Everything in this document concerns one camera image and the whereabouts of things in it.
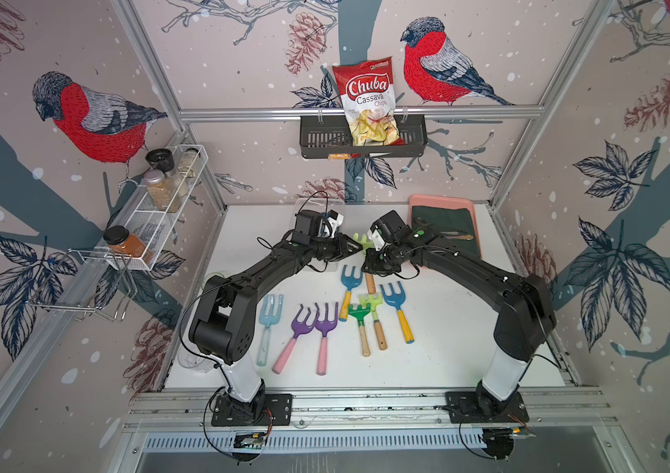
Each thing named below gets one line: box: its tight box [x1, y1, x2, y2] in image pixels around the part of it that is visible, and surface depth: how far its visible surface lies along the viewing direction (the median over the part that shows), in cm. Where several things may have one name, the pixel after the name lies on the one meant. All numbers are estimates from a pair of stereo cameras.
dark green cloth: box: [411, 205, 480, 259], surface depth 116 cm
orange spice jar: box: [103, 225, 154, 264], surface depth 62 cm
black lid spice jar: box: [144, 147, 176, 180], surface depth 75 cm
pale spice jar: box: [177, 147, 201, 179], surface depth 87 cm
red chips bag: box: [332, 57, 405, 147], surface depth 85 cm
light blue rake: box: [257, 294, 284, 367], surface depth 91 cm
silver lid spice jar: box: [143, 168, 182, 213], surface depth 74 cm
